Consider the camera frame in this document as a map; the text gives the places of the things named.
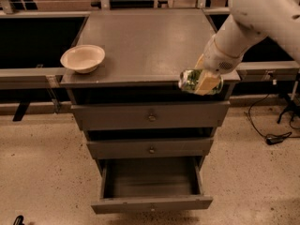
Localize green soda can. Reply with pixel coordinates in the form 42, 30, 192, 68
178, 69, 223, 95

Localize black power cable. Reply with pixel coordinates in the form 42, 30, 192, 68
247, 94, 300, 146

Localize black object bottom left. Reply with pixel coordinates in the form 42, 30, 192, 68
13, 215, 24, 225

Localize black stand legs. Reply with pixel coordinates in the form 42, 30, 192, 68
277, 93, 300, 124

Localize grey middle drawer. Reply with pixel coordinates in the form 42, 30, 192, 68
87, 138, 213, 159

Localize white bowl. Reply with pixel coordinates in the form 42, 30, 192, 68
60, 45, 105, 74

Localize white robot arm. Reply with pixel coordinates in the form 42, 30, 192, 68
195, 0, 300, 96

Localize grey drawer cabinet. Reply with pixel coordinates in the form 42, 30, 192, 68
61, 9, 239, 164

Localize grey drawer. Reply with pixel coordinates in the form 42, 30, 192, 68
92, 157, 213, 214
71, 101, 230, 130
87, 138, 213, 159

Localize grey bottom drawer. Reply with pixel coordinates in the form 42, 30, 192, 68
92, 157, 213, 214

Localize grey metal railing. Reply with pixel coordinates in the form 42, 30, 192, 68
0, 6, 300, 91

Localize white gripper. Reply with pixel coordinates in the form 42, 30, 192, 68
194, 36, 243, 96

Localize grey top drawer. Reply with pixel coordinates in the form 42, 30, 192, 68
71, 101, 230, 130

